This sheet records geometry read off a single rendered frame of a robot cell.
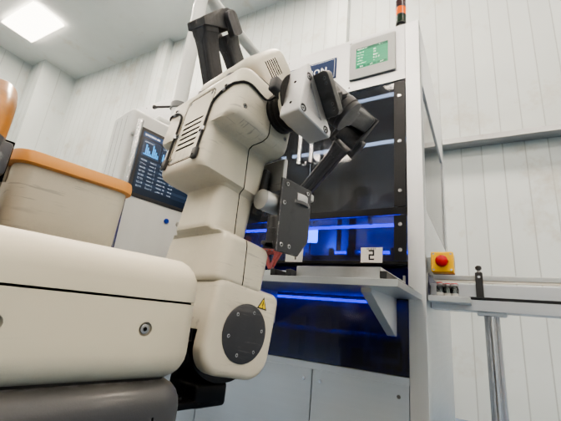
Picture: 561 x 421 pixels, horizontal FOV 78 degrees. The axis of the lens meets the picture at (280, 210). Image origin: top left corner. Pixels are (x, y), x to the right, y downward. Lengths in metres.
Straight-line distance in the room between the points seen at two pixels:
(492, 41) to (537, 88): 0.84
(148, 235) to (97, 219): 1.02
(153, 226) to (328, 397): 0.97
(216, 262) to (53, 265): 0.35
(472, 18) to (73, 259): 5.44
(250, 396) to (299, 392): 0.22
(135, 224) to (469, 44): 4.64
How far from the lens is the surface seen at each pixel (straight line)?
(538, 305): 1.45
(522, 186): 4.35
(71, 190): 0.53
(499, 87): 4.91
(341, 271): 1.03
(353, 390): 1.41
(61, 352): 0.35
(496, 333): 1.47
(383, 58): 1.78
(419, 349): 1.34
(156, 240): 1.57
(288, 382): 1.51
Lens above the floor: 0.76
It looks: 17 degrees up
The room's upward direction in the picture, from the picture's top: 6 degrees clockwise
